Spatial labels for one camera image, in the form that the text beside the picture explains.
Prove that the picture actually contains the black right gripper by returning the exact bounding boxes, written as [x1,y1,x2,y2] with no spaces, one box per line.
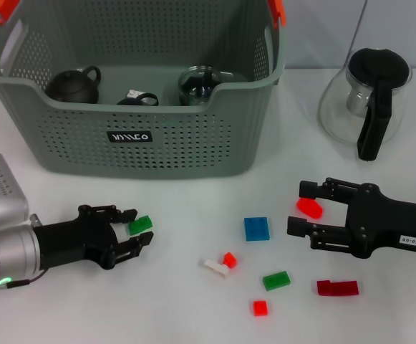
[286,176,416,259]

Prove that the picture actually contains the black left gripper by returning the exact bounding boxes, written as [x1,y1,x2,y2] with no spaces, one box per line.
[34,204,155,271]

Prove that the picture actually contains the green toy brick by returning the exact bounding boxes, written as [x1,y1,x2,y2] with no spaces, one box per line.
[127,215,154,237]
[262,269,291,291]

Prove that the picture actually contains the orange-red square brick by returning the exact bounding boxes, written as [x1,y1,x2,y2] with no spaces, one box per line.
[252,299,269,317]

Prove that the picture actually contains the glass teacup with black sleeve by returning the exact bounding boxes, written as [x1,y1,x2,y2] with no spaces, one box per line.
[178,65,218,107]
[213,70,235,84]
[116,92,159,107]

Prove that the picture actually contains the grey perforated storage bin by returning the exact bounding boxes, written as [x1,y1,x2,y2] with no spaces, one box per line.
[0,0,287,180]

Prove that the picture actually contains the orange-red sloped toy brick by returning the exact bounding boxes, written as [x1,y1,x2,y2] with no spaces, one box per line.
[296,197,324,220]

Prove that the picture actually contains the dark red toy brick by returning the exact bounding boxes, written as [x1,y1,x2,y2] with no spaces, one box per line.
[316,278,359,297]

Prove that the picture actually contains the blue toy brick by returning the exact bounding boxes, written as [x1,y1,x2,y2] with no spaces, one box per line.
[243,216,271,242]

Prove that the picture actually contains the black clay teapot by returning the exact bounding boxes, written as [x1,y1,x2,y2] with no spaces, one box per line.
[45,65,102,105]

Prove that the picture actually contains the orange clamp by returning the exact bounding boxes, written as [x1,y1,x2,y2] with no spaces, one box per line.
[267,0,287,29]
[0,0,19,26]

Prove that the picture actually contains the glass pitcher with black handle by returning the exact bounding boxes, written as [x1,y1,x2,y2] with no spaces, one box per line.
[316,47,413,161]

